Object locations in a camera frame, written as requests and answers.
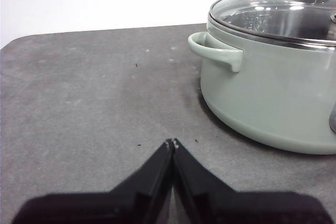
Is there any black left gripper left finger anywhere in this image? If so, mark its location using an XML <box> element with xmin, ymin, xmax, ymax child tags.
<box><xmin>12</xmin><ymin>138</ymin><xmax>174</xmax><ymax>224</ymax></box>

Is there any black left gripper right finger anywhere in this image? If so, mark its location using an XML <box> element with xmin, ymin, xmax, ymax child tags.
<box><xmin>172</xmin><ymin>138</ymin><xmax>332</xmax><ymax>224</ymax></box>

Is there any glass lid with green knob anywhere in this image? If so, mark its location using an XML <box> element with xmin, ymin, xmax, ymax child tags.
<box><xmin>208</xmin><ymin>0</ymin><xmax>336</xmax><ymax>51</ymax></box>

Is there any pale green electric steamer pot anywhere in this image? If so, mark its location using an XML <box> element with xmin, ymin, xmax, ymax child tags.
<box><xmin>187</xmin><ymin>11</ymin><xmax>336</xmax><ymax>155</ymax></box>

